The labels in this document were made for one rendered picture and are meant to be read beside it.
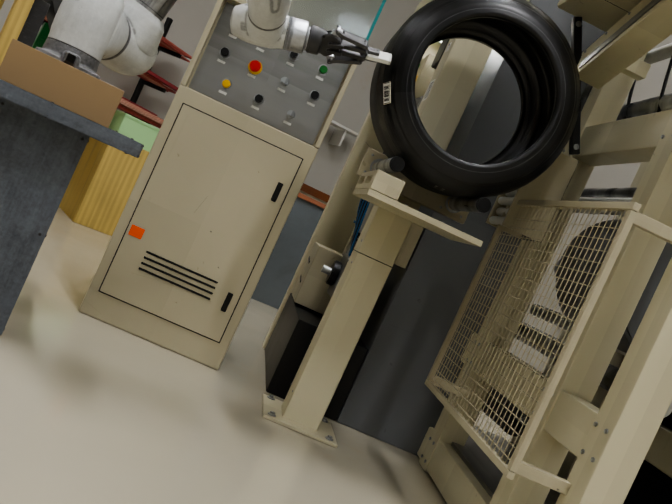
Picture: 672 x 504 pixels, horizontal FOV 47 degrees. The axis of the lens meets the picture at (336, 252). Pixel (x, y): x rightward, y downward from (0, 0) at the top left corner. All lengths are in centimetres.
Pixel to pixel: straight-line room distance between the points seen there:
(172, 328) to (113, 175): 246
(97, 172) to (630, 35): 361
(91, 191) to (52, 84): 303
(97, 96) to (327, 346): 109
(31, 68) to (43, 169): 27
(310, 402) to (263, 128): 99
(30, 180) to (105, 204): 301
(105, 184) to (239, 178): 248
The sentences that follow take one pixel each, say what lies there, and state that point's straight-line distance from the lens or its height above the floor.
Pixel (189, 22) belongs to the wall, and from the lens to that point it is 1011.
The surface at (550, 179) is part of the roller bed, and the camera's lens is 267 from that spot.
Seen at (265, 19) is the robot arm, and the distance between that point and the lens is 206.
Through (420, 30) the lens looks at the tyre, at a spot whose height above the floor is 126.
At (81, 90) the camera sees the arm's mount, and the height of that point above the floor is 71.
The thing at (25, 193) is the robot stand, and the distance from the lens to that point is 228.
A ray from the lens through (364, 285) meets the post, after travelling 260.
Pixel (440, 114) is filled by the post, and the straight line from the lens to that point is 264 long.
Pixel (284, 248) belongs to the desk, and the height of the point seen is 40.
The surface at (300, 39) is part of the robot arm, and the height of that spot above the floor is 108.
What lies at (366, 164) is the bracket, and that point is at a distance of 256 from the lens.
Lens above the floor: 66
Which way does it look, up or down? 2 degrees down
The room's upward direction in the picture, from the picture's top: 25 degrees clockwise
